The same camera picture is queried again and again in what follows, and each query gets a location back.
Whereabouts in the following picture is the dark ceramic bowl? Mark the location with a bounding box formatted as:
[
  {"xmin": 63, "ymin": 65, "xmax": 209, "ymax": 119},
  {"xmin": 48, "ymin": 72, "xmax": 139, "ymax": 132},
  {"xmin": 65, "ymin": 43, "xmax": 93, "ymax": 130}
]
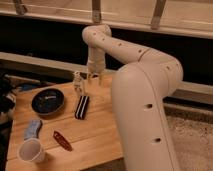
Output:
[{"xmin": 31, "ymin": 88, "xmax": 65, "ymax": 116}]

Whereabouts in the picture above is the wooden table board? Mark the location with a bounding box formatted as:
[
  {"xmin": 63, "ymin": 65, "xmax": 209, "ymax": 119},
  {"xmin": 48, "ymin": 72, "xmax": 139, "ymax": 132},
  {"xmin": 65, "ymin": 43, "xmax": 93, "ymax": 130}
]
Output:
[{"xmin": 6, "ymin": 75, "xmax": 122, "ymax": 171}]

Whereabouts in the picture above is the black white striped box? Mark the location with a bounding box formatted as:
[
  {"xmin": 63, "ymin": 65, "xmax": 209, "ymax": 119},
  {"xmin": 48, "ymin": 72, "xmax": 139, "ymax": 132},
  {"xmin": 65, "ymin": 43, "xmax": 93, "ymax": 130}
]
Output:
[{"xmin": 74, "ymin": 95, "xmax": 89, "ymax": 120}]

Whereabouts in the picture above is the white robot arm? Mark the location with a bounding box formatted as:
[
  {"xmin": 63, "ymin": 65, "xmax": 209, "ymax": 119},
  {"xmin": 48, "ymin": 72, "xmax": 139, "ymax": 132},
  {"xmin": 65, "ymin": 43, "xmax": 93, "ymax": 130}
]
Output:
[{"xmin": 82, "ymin": 25, "xmax": 183, "ymax": 171}]

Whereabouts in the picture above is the white paper cup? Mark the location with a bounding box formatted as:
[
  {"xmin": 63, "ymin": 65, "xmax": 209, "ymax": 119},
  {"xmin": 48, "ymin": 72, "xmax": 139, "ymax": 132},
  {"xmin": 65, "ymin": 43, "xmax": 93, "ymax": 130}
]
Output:
[{"xmin": 17, "ymin": 138, "xmax": 45, "ymax": 163}]

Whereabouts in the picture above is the red brown oblong object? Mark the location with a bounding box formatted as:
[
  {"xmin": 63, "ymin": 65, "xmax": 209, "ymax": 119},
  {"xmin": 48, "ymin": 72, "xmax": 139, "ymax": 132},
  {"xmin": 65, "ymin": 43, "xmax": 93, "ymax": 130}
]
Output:
[{"xmin": 53, "ymin": 131, "xmax": 72, "ymax": 151}]

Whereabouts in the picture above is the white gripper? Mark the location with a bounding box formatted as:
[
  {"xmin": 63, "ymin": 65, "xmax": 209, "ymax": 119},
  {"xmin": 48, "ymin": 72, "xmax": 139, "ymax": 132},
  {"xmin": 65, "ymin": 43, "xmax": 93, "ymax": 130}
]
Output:
[{"xmin": 87, "ymin": 56, "xmax": 106, "ymax": 85}]

